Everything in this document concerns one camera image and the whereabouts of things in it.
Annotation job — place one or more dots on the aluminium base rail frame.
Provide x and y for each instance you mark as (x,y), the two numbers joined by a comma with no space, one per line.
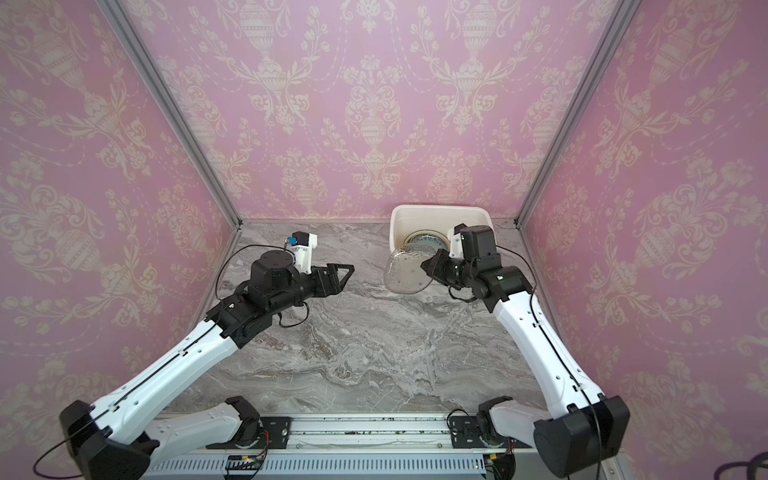
(354,446)

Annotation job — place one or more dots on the aluminium right corner post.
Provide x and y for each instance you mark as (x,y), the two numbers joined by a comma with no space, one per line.
(619,21)

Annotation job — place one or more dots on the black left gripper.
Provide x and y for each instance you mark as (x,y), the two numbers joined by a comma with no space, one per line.
(336,285)

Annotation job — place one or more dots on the teal blue floral plate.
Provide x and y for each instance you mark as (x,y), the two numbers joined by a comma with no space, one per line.
(427,238)

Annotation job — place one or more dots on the clear glass plate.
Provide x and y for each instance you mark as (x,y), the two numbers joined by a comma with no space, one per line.
(403,273)

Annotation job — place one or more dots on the white plastic bin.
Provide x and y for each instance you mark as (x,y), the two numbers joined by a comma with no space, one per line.
(406,220)

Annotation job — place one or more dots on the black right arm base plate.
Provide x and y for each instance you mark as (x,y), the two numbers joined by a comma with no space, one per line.
(465,432)

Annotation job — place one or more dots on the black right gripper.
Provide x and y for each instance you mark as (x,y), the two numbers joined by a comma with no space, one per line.
(447,267)

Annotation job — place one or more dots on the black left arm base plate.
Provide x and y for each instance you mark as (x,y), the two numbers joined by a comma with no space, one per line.
(269,433)

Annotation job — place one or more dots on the aluminium corner post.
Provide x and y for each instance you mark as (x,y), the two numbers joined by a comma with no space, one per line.
(146,66)
(619,21)

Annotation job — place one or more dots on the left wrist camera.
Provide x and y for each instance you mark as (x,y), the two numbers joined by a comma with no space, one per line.
(302,244)

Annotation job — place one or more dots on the aluminium left corner post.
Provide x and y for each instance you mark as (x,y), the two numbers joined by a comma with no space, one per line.
(146,66)

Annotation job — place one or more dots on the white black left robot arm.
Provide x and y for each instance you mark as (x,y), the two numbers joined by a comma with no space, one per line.
(119,435)

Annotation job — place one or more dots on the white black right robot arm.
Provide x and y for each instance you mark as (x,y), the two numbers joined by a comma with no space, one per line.
(580,427)

